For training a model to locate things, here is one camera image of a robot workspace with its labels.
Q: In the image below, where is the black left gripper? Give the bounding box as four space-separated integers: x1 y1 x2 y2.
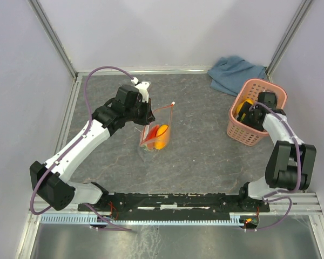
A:
125 97 156 126

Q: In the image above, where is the watermelon slice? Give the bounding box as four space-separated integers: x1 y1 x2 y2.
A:
144 125 160 150

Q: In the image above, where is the clear zip top bag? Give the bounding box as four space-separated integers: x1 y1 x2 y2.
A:
138 102 175 162

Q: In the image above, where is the pink plastic basket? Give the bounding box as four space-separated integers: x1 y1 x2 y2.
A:
227 78 288 146

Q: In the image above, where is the orange mango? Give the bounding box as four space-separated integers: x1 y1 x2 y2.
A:
154 125 170 150

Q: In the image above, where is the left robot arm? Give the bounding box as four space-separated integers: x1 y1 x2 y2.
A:
29 81 155 211

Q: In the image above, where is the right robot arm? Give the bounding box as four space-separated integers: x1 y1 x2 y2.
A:
237 92 316 211

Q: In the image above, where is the yellow mango left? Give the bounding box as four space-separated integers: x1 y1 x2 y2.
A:
236 99 254 117

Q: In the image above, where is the blue cloth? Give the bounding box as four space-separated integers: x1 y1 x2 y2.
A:
207 56 267 97

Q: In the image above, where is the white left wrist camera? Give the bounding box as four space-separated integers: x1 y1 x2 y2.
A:
131 77 151 103

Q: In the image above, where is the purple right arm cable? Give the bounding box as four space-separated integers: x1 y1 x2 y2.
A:
249 101 303 231

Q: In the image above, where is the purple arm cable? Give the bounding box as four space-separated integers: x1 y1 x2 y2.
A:
29 66 137 233
249 101 303 231

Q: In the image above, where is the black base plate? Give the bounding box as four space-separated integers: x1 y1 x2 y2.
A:
92 193 270 221

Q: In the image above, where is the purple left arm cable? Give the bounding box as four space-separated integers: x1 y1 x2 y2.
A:
29 66 137 233

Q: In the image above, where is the light blue cable duct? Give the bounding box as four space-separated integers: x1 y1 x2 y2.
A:
40 212 256 225

